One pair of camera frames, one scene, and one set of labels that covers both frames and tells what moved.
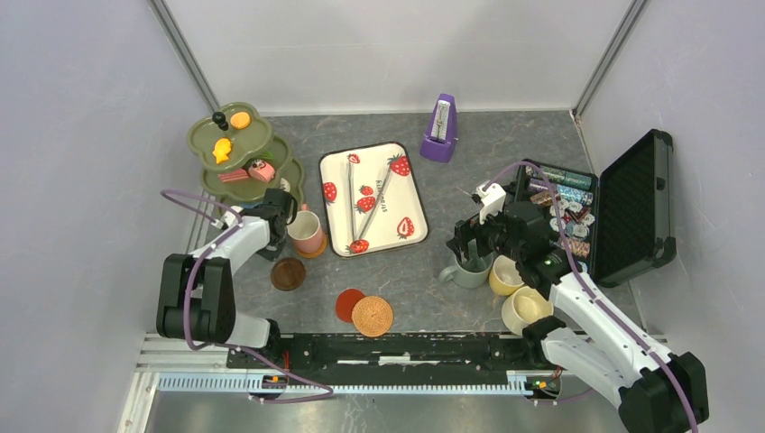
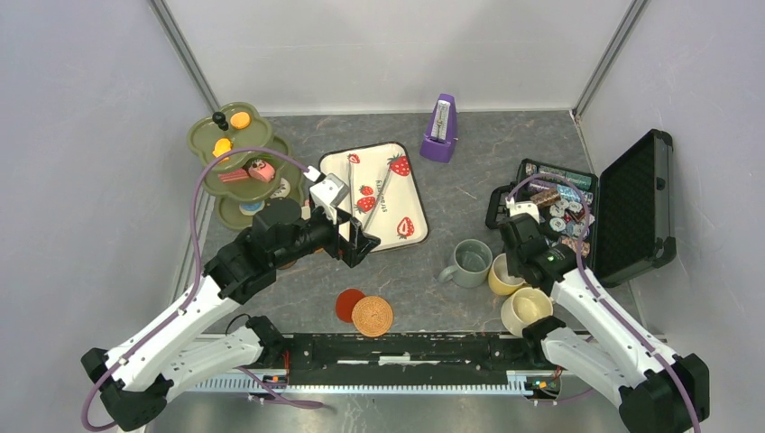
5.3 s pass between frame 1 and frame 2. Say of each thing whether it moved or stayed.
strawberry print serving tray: stayed
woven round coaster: stayed
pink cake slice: stayed
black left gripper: moved
